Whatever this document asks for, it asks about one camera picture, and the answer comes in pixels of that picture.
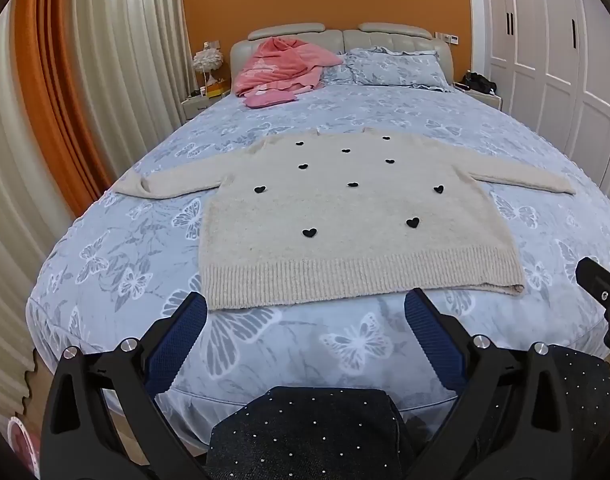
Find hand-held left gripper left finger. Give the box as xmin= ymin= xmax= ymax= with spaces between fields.
xmin=40 ymin=291 xmax=210 ymax=480

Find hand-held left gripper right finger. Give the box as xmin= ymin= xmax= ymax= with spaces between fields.
xmin=404 ymin=287 xmax=572 ymax=480

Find beige sweater with black hearts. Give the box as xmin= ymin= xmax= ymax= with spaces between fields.
xmin=114 ymin=129 xmax=576 ymax=312

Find bed with butterfly print sheet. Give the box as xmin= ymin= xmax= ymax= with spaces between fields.
xmin=27 ymin=80 xmax=610 ymax=456

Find person's dark studded pants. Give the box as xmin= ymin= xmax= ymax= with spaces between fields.
xmin=205 ymin=344 xmax=610 ymax=480

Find pink round mat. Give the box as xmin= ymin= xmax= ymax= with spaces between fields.
xmin=7 ymin=412 xmax=42 ymax=477

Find cream curtain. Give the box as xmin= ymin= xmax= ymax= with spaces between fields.
xmin=0 ymin=10 xmax=80 ymax=411
xmin=72 ymin=0 xmax=196 ymax=201

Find white nightstand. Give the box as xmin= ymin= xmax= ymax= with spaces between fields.
xmin=455 ymin=85 xmax=503 ymax=111
xmin=181 ymin=92 xmax=233 ymax=123

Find black bag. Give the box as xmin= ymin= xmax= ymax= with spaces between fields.
xmin=461 ymin=71 xmax=498 ymax=95

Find white wardrobe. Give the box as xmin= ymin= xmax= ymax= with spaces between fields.
xmin=477 ymin=0 xmax=610 ymax=193

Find pink folded garment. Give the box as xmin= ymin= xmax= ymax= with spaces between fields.
xmin=244 ymin=86 xmax=300 ymax=109

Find butterfly print pillow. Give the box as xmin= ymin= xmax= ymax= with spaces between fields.
xmin=325 ymin=46 xmax=450 ymax=92

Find white feather table lamp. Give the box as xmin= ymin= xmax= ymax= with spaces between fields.
xmin=192 ymin=42 xmax=224 ymax=96

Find orange curtain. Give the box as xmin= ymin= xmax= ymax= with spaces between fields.
xmin=12 ymin=0 xmax=116 ymax=211

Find pink blanket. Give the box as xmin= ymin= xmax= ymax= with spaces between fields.
xmin=233 ymin=37 xmax=344 ymax=98

